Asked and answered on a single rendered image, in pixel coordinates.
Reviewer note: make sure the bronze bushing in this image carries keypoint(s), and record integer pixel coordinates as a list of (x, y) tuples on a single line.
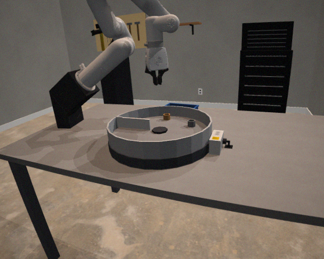
[(166, 116)]

